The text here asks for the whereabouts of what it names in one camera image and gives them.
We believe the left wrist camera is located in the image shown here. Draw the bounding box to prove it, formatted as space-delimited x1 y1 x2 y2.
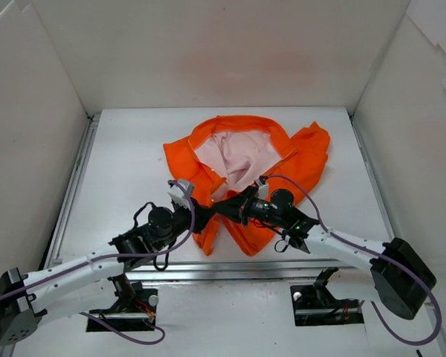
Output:
167 179 195 210

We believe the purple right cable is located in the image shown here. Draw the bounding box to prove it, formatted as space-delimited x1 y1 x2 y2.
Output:
259 174 443 344

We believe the aluminium table frame rail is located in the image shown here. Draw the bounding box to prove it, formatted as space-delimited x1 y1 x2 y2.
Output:
45 106 392 282

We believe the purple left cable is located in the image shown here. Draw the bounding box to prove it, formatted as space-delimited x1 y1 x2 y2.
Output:
0 178 198 344

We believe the purple cable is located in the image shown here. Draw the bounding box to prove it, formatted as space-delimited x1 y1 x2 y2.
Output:
259 174 443 344
0 178 198 344

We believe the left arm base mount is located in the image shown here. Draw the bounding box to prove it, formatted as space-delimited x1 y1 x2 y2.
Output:
88 277 159 332

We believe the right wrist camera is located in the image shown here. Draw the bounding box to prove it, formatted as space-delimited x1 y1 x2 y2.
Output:
254 176 269 199

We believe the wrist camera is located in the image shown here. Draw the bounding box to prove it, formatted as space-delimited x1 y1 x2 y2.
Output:
167 179 195 210
254 176 269 199

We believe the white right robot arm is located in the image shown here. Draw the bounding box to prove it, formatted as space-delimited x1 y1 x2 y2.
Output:
213 186 437 320

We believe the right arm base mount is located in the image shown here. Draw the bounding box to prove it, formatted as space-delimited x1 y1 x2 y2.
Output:
290 268 364 327

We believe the orange jacket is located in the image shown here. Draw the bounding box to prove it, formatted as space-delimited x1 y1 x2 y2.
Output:
162 115 332 257

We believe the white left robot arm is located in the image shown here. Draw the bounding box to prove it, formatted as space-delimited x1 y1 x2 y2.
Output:
0 199 214 346

